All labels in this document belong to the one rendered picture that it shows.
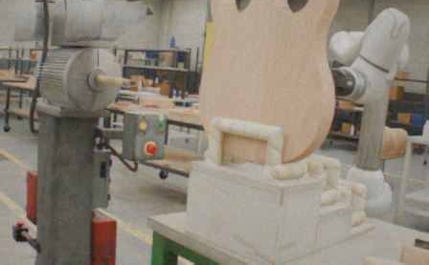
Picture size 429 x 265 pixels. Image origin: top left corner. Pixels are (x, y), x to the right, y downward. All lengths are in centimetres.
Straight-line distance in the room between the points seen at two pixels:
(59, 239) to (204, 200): 117
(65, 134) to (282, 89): 124
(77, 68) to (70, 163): 43
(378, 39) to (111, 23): 84
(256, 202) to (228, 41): 37
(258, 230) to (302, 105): 27
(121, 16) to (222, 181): 79
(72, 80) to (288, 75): 108
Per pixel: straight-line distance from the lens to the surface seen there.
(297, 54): 99
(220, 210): 107
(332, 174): 119
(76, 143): 210
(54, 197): 211
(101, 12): 163
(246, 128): 102
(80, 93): 191
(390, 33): 136
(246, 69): 107
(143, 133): 205
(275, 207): 97
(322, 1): 97
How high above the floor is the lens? 130
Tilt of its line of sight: 5 degrees down
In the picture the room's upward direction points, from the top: 5 degrees clockwise
